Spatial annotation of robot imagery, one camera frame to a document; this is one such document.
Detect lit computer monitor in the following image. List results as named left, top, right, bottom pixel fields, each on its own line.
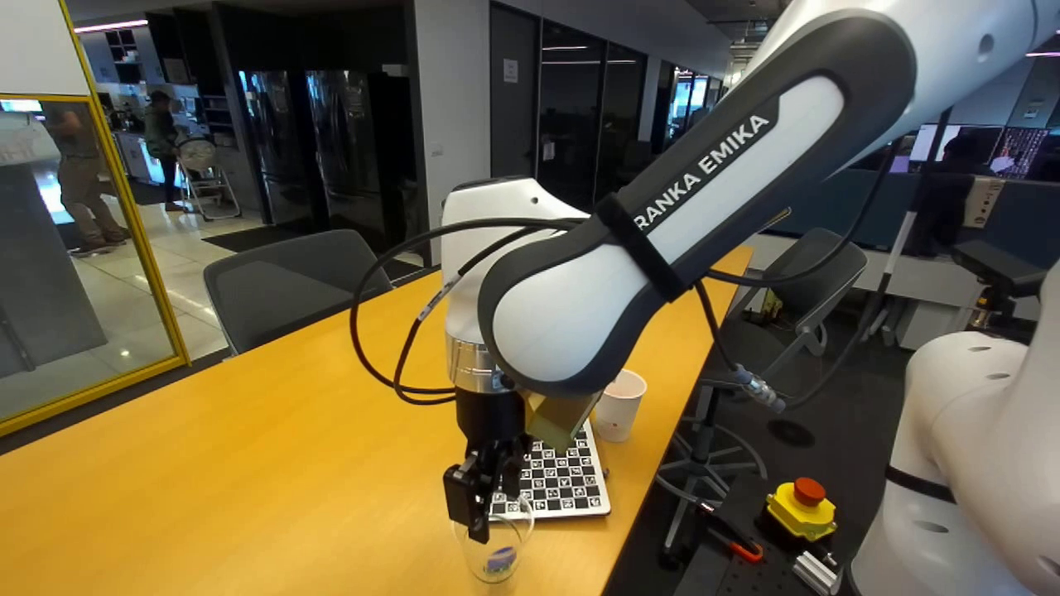
left=906, top=122, right=965, bottom=167

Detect yellow emergency stop button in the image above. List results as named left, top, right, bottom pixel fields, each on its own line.
left=764, top=474, right=841, bottom=547

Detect small grey ribbed block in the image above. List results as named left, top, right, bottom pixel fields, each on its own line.
left=791, top=547, right=846, bottom=596

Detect clear plastic cup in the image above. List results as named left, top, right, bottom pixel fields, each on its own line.
left=455, top=509, right=544, bottom=596

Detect yellow framed glass partition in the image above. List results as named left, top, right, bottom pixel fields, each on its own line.
left=0, top=0, right=192, bottom=441

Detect checkered marker board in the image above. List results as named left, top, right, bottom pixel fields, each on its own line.
left=491, top=419, right=617, bottom=522

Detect white paper cup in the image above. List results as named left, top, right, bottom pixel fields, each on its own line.
left=591, top=367, right=651, bottom=443

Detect grey office chair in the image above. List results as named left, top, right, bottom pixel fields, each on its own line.
left=198, top=225, right=393, bottom=358

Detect black orange clamp tool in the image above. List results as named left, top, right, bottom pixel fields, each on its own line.
left=705, top=527, right=769, bottom=570

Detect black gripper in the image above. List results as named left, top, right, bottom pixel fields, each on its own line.
left=443, top=386, right=530, bottom=544

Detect black mesh office chair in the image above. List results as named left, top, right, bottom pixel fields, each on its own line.
left=655, top=228, right=871, bottom=558

